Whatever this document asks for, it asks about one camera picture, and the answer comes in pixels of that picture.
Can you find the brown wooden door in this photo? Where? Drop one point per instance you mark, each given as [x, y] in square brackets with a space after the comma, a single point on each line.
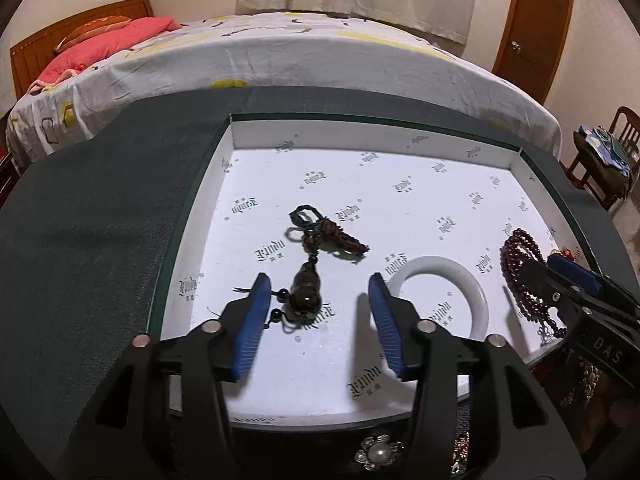
[532, 44]

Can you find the red tassel gold coin charm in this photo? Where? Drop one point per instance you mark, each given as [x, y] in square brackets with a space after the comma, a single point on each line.
[566, 253]

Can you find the orange cushion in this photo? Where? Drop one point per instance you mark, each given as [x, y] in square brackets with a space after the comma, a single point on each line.
[91, 29]

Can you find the white jade bangle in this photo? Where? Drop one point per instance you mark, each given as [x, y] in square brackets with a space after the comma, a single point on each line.
[443, 291]

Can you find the pearl flower brooch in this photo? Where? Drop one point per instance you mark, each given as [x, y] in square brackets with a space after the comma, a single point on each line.
[377, 451]

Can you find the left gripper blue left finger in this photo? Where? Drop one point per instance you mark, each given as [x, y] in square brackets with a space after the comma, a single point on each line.
[248, 319]

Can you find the clothes pile on chair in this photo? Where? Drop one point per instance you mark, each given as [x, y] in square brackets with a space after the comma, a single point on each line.
[613, 164]

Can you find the bed with patterned sheet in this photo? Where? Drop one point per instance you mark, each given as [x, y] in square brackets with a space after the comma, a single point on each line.
[271, 49]

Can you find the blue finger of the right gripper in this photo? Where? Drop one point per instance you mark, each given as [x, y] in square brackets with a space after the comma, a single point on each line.
[573, 272]

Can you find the wooden headboard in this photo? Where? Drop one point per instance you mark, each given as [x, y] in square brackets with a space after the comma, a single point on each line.
[32, 55]

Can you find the black gourd pendant charm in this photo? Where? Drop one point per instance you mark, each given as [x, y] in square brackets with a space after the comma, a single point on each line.
[302, 302]

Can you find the rose gold crystal brooch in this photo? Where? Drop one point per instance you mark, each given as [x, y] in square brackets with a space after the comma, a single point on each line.
[583, 379]

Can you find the dark wooden chair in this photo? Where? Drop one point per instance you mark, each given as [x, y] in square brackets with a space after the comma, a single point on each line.
[625, 127]

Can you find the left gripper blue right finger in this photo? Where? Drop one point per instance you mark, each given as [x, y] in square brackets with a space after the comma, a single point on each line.
[389, 333]

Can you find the pink pillow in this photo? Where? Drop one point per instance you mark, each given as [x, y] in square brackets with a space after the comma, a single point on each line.
[76, 59]

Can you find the green white-lined tray box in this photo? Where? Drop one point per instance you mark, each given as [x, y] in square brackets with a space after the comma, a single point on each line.
[433, 207]

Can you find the dark grey table cloth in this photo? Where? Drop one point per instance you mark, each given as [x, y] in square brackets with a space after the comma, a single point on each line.
[84, 231]

